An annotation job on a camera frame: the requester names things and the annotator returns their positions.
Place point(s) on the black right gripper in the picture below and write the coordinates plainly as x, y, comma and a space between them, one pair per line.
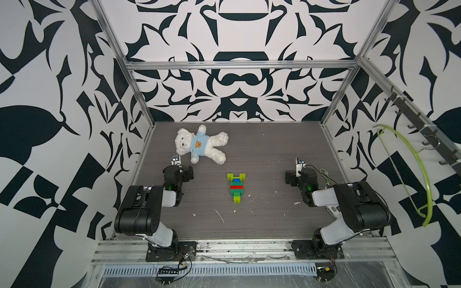
294, 178

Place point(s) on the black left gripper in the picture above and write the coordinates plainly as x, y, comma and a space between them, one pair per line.
188, 173

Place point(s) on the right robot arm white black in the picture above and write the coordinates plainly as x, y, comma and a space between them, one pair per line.
360, 206

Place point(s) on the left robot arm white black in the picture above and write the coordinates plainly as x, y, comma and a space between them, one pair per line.
140, 212

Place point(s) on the white teddy bear blue shirt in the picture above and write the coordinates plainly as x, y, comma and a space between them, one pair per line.
201, 145

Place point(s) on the black connector box right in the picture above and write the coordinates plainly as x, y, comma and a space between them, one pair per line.
325, 274

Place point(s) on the black connector box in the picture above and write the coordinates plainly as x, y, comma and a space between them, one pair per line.
167, 271
325, 274

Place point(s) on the black connector box left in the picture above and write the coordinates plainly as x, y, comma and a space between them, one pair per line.
167, 271

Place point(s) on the green plastic hanger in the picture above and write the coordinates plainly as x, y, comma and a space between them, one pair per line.
410, 172

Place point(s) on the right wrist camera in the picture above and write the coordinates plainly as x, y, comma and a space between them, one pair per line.
299, 165

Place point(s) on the green keychain with charm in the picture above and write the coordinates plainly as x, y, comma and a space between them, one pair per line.
328, 181

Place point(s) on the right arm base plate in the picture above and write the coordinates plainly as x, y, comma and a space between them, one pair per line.
309, 249

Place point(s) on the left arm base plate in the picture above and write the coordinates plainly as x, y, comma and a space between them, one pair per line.
184, 250

